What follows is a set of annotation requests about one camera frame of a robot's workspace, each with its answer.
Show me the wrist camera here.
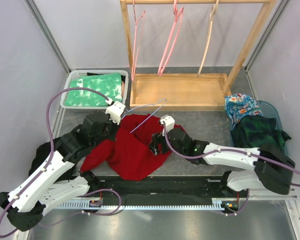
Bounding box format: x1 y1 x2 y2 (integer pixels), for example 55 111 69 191
159 114 175 133
105 101 127 125

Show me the dark green plaid cloth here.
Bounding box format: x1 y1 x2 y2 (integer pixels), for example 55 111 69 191
230 115 292 152

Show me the green white cloth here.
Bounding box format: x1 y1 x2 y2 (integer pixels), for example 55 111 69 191
61 72 123 109

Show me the beige wooden hanger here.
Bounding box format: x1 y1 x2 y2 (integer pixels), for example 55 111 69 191
197 0 219 77

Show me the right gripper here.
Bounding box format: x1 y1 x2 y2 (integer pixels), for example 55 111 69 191
147 130 186 157

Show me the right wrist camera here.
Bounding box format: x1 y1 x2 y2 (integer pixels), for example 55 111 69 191
159 114 175 133

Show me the pink hanger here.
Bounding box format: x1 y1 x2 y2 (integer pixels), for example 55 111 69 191
157 0 184 77
131 0 146 82

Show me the black cloth pile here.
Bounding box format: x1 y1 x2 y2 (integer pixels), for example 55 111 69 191
28 142 76 182

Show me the middle pink hanger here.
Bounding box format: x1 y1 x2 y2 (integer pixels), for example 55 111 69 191
157 0 184 77

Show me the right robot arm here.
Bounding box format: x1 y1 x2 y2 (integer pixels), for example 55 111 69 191
149 127 295 197

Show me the slotted cable duct rail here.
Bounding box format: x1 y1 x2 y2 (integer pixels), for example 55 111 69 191
55 198 230 211

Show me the wooden clothes rack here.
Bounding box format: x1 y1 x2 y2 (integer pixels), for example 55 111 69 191
120 0 276 111

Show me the left pink hanger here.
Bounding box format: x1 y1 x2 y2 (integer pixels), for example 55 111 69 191
131 0 146 82

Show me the teal plastic basin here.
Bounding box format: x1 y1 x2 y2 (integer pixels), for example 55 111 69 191
229 100 290 156

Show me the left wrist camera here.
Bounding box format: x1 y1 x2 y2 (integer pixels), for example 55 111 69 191
105 101 127 125

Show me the floral blue cloth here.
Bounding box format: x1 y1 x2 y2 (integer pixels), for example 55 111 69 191
224 93 263 127

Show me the pink cloth in basket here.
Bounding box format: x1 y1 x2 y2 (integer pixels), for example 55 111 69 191
121 81 126 97

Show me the red skirt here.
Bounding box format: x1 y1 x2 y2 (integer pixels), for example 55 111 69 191
80 114 172 181

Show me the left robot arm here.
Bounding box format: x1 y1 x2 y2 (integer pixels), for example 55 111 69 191
0 110 123 232

